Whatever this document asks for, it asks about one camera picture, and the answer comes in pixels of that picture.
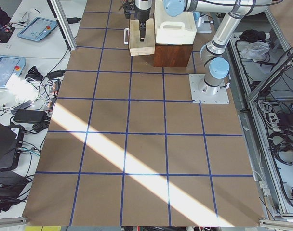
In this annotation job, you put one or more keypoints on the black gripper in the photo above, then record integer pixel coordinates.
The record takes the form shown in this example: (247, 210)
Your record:
(142, 15)

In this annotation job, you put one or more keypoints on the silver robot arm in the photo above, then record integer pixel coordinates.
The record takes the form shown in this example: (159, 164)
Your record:
(234, 11)

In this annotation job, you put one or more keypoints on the white plastic tray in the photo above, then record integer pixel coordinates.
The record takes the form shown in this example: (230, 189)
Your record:
(173, 25)

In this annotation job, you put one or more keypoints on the dark brown wooden cabinet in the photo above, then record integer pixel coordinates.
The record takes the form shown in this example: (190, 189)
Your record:
(172, 55)

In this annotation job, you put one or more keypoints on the blue teach pendant far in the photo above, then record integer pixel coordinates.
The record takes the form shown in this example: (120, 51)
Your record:
(37, 29)

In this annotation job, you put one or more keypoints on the blue teach pendant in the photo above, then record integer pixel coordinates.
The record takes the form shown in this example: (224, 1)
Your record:
(37, 29)
(11, 67)

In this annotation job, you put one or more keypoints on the black cloth bundle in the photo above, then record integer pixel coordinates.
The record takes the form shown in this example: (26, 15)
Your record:
(252, 36)

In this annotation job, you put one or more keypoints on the crumpled white cloth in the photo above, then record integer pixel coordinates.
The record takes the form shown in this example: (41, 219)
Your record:
(255, 51)

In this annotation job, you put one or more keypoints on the blue teach pendant near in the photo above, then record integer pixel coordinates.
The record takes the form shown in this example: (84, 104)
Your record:
(11, 67)

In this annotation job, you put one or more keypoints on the black power adapter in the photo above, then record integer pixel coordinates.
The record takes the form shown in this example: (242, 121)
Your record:
(29, 116)

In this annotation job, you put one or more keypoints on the black laptop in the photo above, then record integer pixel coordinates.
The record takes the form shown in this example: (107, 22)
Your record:
(11, 138)

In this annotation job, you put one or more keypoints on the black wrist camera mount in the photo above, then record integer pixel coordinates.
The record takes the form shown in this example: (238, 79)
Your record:
(129, 8)

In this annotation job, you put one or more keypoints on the aluminium frame post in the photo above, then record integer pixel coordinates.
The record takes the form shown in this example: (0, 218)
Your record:
(61, 19)

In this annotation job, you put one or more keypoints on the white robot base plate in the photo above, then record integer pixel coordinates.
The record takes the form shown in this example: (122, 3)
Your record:
(205, 94)

